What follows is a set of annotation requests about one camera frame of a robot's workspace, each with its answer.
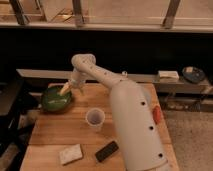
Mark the red elongated object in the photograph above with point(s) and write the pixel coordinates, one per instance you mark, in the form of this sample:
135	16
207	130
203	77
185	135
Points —
157	114

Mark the black rectangular remote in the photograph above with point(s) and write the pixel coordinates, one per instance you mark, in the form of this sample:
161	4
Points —
106	151

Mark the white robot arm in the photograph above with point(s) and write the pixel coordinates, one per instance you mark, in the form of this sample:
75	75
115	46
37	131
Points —
138	137

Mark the beige sponge block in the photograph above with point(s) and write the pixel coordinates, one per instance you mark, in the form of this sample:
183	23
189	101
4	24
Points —
70	154

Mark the white box on shelf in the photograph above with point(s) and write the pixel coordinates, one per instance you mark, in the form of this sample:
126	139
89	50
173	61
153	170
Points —
168	75

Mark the green ceramic bowl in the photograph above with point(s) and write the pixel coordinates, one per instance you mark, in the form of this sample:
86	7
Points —
52	101

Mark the grey low shelf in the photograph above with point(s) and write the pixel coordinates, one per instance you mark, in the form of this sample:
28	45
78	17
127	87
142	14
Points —
180	86

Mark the white paper cup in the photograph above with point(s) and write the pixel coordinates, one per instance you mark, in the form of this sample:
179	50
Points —
95	118

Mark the dark chair at left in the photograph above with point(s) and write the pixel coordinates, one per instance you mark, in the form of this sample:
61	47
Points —
14	101

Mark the dark plate on shelf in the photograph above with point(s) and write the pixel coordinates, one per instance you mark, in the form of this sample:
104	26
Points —
193	74

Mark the clear glass bottle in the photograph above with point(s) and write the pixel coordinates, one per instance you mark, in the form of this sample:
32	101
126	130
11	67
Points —
124	73

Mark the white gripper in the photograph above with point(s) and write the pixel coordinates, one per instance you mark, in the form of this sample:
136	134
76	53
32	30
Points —
75	82

